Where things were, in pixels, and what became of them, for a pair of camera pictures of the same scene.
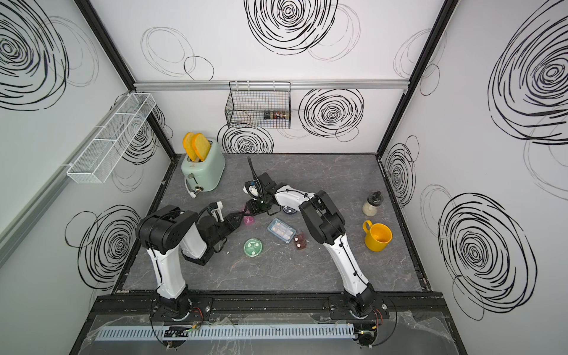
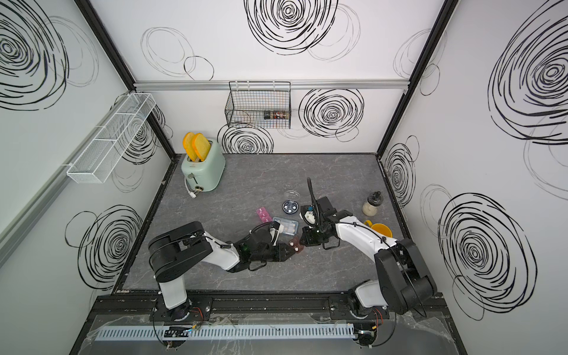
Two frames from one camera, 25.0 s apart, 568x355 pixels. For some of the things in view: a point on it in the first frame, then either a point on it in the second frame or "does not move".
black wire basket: [254, 104] does not move
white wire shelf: [92, 166] does not move
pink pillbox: [248, 220] → [264, 215]
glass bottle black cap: [370, 208] does not move
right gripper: [251, 206] → [308, 241]
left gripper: [231, 223] → [281, 254]
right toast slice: [202, 146] does not move
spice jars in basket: [274, 115] does not move
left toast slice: [188, 143] does not move
